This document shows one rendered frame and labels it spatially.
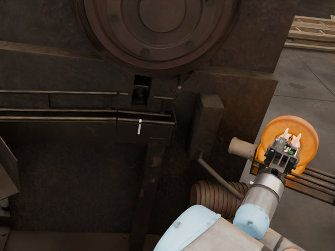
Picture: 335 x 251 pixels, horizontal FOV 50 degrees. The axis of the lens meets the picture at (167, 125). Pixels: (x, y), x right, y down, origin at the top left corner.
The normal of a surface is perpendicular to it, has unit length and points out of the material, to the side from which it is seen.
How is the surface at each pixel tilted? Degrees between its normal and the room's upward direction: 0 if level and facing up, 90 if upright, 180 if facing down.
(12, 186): 5
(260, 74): 0
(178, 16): 90
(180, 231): 34
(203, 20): 90
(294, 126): 88
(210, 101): 0
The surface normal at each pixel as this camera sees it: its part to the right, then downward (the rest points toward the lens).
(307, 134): -0.47, 0.40
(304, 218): 0.18, -0.81
